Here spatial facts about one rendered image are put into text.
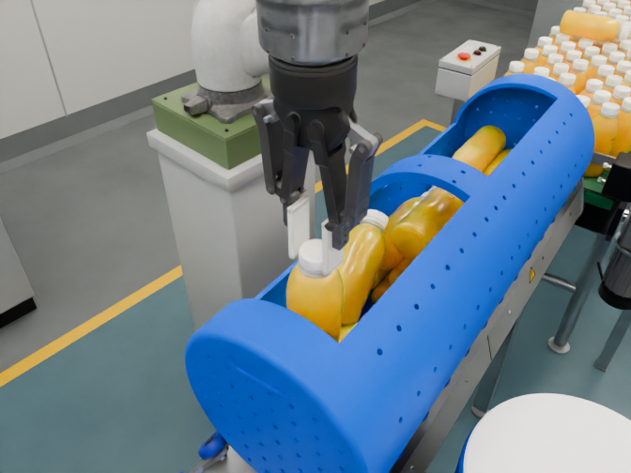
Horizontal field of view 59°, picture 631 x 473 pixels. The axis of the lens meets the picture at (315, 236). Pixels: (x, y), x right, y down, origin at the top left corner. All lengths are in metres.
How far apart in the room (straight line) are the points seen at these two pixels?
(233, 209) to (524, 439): 0.84
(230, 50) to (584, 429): 0.98
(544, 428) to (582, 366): 1.54
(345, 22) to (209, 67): 0.90
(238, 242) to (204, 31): 0.50
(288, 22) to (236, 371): 0.39
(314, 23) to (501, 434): 0.57
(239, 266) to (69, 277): 1.35
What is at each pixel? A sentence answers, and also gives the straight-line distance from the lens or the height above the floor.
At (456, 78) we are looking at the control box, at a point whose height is 1.06.
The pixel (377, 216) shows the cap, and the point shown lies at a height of 1.17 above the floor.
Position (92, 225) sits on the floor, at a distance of 2.95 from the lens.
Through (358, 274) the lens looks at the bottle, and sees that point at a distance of 0.82.
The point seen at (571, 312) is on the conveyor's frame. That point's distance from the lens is 2.23.
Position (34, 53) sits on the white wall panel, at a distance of 3.56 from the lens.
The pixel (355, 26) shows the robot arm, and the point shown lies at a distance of 0.46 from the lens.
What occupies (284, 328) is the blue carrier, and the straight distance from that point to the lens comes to 0.61.
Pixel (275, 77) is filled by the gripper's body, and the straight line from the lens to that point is 0.47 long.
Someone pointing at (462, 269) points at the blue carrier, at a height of 1.19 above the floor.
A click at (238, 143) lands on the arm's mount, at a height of 1.06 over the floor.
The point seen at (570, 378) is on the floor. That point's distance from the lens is 2.30.
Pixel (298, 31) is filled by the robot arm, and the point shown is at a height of 1.55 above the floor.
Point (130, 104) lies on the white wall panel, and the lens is 3.90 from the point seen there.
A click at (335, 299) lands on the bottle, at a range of 0.63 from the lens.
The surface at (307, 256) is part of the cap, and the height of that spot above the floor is 1.29.
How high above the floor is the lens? 1.69
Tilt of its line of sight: 39 degrees down
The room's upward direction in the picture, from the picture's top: straight up
